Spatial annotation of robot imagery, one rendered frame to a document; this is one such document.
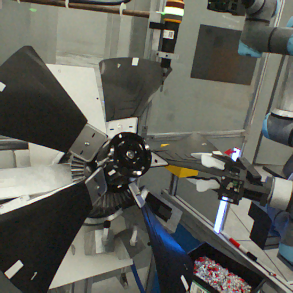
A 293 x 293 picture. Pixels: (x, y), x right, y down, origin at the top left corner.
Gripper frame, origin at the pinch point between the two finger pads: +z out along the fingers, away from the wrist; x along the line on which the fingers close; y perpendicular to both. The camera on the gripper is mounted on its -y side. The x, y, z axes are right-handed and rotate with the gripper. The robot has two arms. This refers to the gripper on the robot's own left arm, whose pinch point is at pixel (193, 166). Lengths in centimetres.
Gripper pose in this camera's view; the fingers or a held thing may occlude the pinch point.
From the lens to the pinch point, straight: 86.0
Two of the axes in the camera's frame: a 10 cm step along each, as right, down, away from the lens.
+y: -3.8, 3.5, -8.6
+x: -1.0, 9.1, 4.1
